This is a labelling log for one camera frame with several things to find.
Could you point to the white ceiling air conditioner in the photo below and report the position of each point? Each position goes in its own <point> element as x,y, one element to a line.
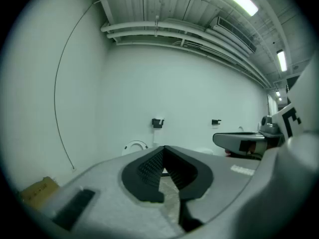
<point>231,30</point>

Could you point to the white ceiling pipe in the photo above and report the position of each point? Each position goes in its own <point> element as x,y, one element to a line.
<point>149,25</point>
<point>149,34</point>

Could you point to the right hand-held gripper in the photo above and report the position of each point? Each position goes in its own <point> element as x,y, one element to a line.
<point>229,139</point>

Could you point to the black wall bracket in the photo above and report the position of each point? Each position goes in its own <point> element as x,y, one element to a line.
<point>215,122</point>

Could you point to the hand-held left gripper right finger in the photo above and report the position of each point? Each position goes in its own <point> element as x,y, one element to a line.
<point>197,180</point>

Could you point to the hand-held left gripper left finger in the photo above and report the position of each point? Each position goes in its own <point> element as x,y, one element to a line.
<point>134,180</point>

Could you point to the large printed cardboard box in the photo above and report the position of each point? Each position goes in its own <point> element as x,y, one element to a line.
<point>40,192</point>

